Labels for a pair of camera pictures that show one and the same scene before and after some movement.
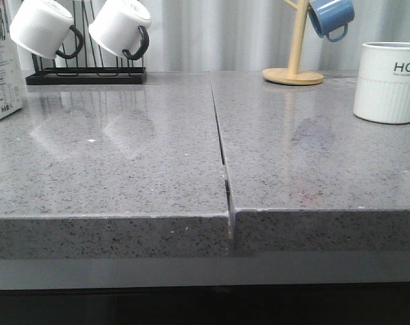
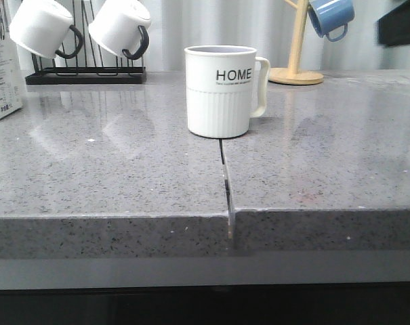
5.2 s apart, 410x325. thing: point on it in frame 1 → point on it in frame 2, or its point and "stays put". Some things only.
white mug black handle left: [45, 28] stays put
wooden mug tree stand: [292, 75] stays put
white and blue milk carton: [5, 96] stays put
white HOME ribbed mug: [388, 82] → [219, 84]
